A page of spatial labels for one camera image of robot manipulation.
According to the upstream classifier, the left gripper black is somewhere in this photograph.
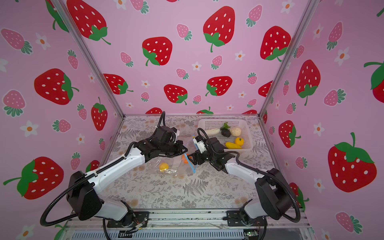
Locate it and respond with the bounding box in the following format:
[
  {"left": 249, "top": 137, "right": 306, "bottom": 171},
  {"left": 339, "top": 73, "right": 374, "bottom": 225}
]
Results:
[{"left": 159, "top": 140, "right": 189, "bottom": 157}]

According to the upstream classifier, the white radish toy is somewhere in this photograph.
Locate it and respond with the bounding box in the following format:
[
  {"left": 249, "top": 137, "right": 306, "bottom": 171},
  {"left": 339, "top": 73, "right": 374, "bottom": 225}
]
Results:
[{"left": 205, "top": 128, "right": 221, "bottom": 136}]

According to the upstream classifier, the orange toy fruit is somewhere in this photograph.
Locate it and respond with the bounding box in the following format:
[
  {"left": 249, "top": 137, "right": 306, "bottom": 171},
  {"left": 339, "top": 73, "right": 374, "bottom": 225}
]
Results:
[{"left": 183, "top": 155, "right": 189, "bottom": 164}]

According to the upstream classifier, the clear zip top bag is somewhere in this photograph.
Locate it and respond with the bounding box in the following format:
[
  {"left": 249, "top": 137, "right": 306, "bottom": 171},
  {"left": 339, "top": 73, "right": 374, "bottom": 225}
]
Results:
[{"left": 150, "top": 154, "right": 197, "bottom": 177}]

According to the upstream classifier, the white plastic basket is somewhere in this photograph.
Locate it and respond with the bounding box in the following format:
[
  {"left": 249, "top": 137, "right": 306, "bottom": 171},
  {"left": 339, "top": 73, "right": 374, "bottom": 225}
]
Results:
[{"left": 198, "top": 119, "right": 254, "bottom": 152}]

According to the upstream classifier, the dark avocado toy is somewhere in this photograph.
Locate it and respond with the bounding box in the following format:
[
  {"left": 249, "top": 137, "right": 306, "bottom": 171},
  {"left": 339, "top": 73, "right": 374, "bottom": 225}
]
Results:
[{"left": 221, "top": 130, "right": 232, "bottom": 138}]

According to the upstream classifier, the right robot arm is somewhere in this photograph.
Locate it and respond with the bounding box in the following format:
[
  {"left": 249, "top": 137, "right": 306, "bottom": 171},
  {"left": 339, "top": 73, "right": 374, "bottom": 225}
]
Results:
[{"left": 188, "top": 137, "right": 301, "bottom": 225}]

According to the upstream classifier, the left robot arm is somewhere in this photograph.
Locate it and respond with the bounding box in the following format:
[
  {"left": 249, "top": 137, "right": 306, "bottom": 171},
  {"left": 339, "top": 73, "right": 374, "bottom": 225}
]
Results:
[{"left": 40, "top": 126, "right": 188, "bottom": 227}]

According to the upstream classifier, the yellow banana toy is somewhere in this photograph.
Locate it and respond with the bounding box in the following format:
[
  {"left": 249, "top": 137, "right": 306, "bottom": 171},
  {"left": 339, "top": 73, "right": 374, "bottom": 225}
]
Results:
[{"left": 225, "top": 142, "right": 242, "bottom": 150}]

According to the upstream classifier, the green leaf toy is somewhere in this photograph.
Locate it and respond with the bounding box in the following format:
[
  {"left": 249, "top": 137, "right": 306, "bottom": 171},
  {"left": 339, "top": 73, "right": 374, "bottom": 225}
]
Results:
[{"left": 221, "top": 122, "right": 230, "bottom": 130}]

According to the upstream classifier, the yellow bell pepper toy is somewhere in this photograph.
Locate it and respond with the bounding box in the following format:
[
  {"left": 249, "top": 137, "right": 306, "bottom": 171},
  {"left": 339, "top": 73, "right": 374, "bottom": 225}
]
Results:
[{"left": 235, "top": 138, "right": 245, "bottom": 147}]

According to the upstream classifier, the aluminium frame rail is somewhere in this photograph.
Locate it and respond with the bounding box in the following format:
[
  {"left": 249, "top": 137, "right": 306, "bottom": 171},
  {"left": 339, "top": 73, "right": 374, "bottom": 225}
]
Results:
[{"left": 57, "top": 209, "right": 316, "bottom": 240}]

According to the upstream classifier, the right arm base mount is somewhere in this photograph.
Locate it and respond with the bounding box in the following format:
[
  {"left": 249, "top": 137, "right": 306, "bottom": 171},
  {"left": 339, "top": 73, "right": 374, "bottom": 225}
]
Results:
[{"left": 223, "top": 210, "right": 268, "bottom": 227}]

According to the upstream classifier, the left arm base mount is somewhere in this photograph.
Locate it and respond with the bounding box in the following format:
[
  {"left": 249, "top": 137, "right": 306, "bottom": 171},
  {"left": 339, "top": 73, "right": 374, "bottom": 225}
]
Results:
[{"left": 107, "top": 211, "right": 150, "bottom": 229}]

